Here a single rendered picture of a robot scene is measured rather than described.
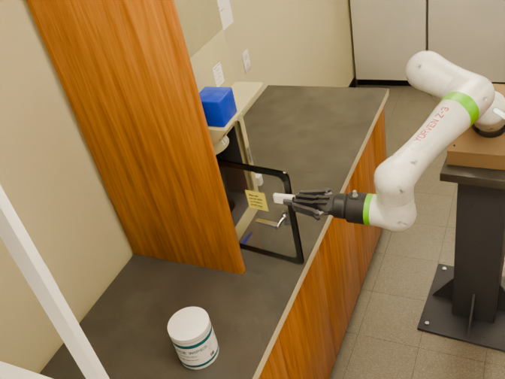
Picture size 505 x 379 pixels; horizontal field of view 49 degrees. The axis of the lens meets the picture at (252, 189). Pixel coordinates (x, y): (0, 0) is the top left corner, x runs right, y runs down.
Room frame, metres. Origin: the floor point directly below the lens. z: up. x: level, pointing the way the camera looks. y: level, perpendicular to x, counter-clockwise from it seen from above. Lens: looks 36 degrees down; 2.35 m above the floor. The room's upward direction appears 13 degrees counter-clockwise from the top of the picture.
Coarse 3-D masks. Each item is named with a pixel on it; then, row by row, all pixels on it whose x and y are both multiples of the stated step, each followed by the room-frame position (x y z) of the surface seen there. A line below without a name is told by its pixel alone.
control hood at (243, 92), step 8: (232, 88) 1.80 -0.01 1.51; (240, 88) 1.78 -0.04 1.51; (248, 88) 1.77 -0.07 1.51; (256, 88) 1.75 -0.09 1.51; (240, 96) 1.72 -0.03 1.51; (248, 96) 1.70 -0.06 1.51; (240, 104) 1.66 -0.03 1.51; (248, 104) 1.67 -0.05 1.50; (240, 112) 1.62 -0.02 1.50; (232, 120) 1.57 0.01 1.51; (208, 128) 1.55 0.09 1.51; (216, 128) 1.54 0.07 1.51; (224, 128) 1.53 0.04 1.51; (216, 136) 1.54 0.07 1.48
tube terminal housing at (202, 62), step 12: (216, 36) 1.80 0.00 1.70; (204, 48) 1.73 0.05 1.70; (216, 48) 1.79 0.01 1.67; (192, 60) 1.65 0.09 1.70; (204, 60) 1.71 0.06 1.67; (216, 60) 1.77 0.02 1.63; (228, 60) 1.84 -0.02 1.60; (204, 72) 1.70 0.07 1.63; (228, 72) 1.82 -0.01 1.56; (204, 84) 1.68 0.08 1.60; (228, 84) 1.81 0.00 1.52; (240, 120) 1.83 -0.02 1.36; (240, 132) 1.86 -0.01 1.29; (216, 144) 1.66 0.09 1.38; (240, 144) 1.85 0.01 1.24
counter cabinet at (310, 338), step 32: (384, 128) 2.59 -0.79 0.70; (384, 160) 2.56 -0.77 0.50; (352, 224) 2.00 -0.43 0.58; (320, 256) 1.63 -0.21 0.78; (352, 256) 1.96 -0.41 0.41; (320, 288) 1.59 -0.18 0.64; (352, 288) 1.92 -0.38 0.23; (288, 320) 1.32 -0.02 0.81; (320, 320) 1.54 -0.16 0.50; (288, 352) 1.28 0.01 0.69; (320, 352) 1.50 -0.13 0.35
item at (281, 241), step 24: (240, 168) 1.49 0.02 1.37; (264, 168) 1.43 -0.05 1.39; (240, 192) 1.50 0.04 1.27; (264, 192) 1.44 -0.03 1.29; (288, 192) 1.39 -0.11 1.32; (240, 216) 1.52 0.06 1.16; (264, 216) 1.46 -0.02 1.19; (288, 216) 1.40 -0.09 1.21; (240, 240) 1.54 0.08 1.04; (264, 240) 1.47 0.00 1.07; (288, 240) 1.41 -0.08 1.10
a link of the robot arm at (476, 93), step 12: (468, 72) 1.46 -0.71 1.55; (456, 84) 1.43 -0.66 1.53; (468, 84) 1.41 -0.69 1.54; (480, 84) 1.40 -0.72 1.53; (492, 84) 1.42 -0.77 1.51; (444, 96) 1.42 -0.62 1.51; (456, 96) 1.37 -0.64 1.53; (468, 96) 1.36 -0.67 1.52; (480, 96) 1.37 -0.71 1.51; (492, 96) 1.39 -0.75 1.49; (468, 108) 1.33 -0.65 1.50; (480, 108) 1.35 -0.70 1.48
